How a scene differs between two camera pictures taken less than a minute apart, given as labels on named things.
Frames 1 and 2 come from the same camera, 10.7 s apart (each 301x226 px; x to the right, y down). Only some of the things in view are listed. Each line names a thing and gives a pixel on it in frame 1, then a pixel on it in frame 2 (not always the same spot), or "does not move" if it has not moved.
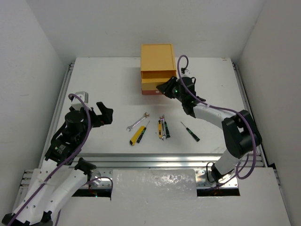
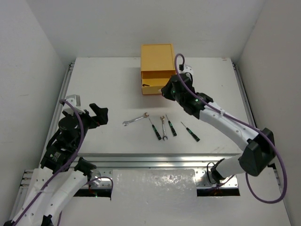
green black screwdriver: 190,133 does not move
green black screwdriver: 167,130 to 171,127
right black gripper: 165,88 does not move
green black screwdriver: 142,133 to 155,131
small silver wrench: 164,137 does not move
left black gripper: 94,117 does not move
